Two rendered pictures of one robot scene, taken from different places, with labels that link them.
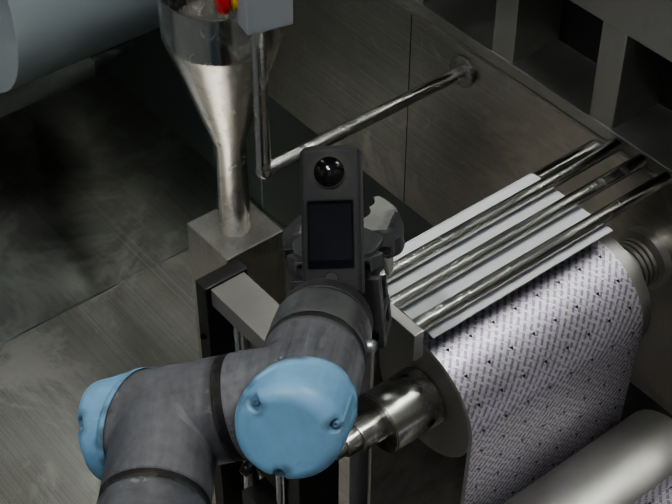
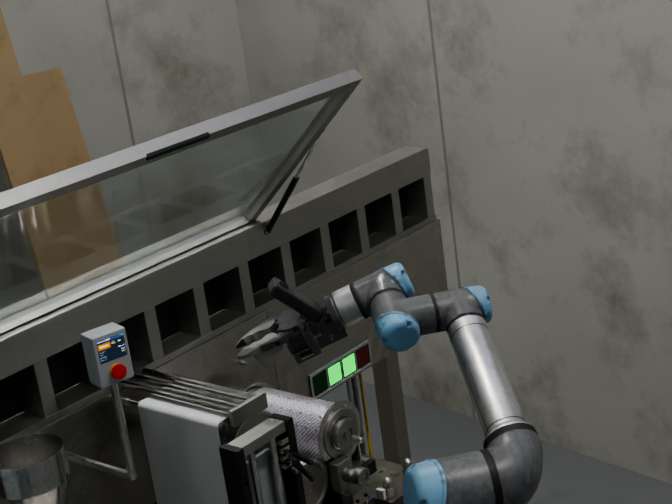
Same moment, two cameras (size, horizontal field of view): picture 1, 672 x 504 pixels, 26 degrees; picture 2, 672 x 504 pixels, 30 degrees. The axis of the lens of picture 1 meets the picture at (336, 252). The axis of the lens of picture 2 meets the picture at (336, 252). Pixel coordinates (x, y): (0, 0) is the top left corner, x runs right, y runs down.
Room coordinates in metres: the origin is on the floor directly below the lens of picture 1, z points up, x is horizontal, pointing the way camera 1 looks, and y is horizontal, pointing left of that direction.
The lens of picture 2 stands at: (1.12, 2.28, 2.49)
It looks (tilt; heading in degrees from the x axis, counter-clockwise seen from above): 18 degrees down; 260
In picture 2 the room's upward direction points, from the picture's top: 8 degrees counter-clockwise
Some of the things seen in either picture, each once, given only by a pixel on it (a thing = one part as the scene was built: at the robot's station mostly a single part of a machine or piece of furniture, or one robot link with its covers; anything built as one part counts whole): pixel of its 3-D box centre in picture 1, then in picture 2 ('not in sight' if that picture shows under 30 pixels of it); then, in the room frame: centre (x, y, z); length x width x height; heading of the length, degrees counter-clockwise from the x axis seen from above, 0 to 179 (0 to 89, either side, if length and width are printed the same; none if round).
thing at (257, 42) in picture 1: (260, 95); (122, 428); (1.20, 0.08, 1.51); 0.02 x 0.02 x 0.20
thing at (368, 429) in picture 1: (352, 439); not in sight; (0.89, -0.02, 1.33); 0.06 x 0.03 x 0.03; 129
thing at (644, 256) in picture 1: (624, 269); not in sight; (1.13, -0.31, 1.33); 0.07 x 0.07 x 0.07; 39
